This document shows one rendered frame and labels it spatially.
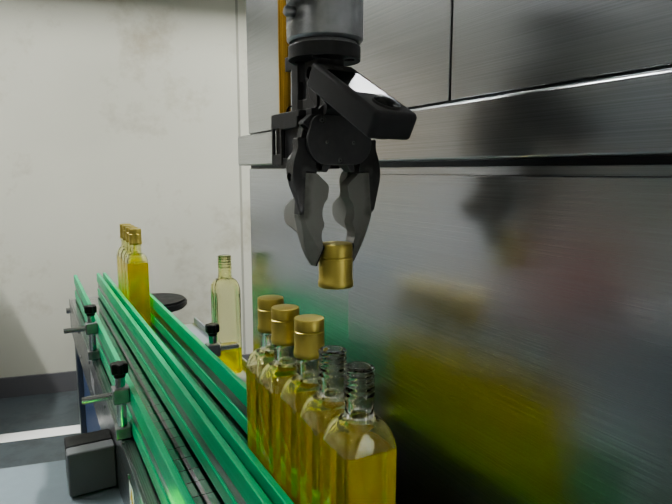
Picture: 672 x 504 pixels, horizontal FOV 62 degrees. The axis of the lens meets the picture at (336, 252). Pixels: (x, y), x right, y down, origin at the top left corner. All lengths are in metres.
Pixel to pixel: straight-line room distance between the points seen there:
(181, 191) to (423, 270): 3.07
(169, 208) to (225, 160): 0.46
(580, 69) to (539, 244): 0.15
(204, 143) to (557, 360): 3.26
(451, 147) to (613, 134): 0.19
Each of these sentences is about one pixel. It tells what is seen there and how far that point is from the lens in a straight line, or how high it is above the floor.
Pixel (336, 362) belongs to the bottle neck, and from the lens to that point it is 0.58.
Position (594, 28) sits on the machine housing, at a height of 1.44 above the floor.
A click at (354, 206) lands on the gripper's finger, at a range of 0.57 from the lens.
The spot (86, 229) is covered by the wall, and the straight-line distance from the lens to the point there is 3.67.
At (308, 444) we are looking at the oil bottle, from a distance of 0.62.
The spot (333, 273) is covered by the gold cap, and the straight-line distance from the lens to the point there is 0.55.
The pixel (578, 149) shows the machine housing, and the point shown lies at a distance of 0.50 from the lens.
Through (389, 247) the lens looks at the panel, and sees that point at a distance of 0.70.
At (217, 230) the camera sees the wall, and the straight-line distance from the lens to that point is 3.67.
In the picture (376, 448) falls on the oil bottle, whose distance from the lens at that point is 0.55.
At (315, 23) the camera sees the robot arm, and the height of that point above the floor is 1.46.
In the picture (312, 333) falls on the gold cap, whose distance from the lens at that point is 0.62.
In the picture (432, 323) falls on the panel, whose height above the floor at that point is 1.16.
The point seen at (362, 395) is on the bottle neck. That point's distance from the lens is 0.54.
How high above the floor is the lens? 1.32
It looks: 8 degrees down
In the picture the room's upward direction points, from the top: straight up
